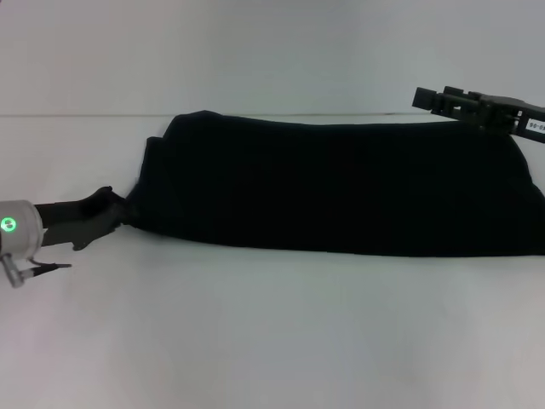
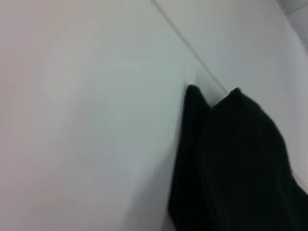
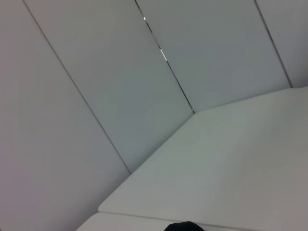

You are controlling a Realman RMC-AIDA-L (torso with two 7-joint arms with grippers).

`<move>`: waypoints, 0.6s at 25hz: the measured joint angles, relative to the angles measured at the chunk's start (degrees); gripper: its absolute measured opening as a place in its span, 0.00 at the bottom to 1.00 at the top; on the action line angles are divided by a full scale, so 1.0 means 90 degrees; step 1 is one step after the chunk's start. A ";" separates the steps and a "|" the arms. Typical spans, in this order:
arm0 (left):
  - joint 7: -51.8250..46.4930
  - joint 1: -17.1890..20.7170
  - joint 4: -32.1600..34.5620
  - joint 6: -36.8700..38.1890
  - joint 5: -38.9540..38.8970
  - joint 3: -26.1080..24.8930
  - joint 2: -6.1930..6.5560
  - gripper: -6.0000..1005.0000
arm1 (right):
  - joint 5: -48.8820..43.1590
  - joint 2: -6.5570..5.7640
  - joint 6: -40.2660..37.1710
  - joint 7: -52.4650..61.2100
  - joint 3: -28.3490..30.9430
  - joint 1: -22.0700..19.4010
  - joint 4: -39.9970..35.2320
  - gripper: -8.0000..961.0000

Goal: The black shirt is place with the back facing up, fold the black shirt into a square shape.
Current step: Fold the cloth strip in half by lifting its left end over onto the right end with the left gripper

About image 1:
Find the black cable with silver plug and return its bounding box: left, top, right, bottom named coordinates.
left=0, top=253, right=73, bottom=290

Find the black t-shirt with white print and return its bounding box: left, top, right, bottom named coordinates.
left=126, top=109, right=545, bottom=259

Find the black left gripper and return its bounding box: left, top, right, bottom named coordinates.
left=32, top=186, right=140, bottom=252

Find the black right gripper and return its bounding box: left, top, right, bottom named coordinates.
left=411, top=84, right=545, bottom=147

